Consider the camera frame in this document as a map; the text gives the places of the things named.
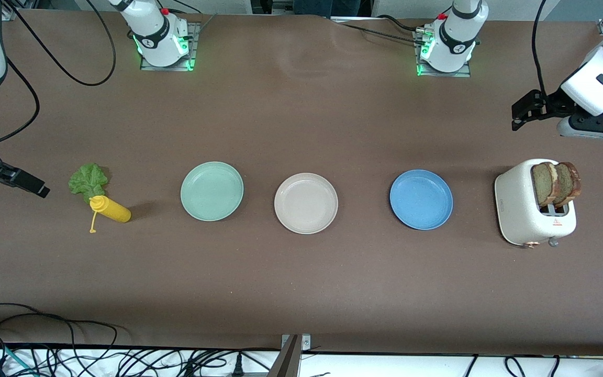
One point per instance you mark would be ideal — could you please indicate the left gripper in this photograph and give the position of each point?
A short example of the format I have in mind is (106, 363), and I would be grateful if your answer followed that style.
(551, 103)

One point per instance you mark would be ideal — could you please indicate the green lettuce leaf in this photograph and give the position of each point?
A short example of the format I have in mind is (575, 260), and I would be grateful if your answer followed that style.
(87, 180)

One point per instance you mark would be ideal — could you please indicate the brown bread slice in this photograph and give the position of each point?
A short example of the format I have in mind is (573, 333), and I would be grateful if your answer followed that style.
(542, 183)
(569, 183)

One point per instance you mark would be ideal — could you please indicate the blue plate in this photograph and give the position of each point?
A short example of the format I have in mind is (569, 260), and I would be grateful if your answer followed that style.
(421, 199)

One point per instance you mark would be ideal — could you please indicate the mint green plate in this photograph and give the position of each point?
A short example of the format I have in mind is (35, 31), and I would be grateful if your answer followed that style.
(211, 191)

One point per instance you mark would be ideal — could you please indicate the beige plate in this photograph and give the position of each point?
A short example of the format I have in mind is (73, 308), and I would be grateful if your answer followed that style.
(305, 204)

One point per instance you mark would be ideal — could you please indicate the yellow squeeze bottle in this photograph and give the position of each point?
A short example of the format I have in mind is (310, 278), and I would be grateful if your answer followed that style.
(115, 210)

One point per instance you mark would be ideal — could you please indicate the white toaster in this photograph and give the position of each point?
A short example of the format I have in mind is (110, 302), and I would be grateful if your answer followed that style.
(516, 209)

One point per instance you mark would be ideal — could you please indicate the person in dark trousers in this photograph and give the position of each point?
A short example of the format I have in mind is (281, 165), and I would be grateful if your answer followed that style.
(312, 6)

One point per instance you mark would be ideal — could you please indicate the black power plug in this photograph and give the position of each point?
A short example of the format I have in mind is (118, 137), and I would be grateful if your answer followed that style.
(237, 365)

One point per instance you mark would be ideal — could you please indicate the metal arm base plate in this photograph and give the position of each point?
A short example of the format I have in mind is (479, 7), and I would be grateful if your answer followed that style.
(417, 63)
(194, 47)

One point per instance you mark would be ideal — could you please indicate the grey metal bracket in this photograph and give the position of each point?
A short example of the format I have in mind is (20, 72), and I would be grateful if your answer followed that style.
(288, 361)

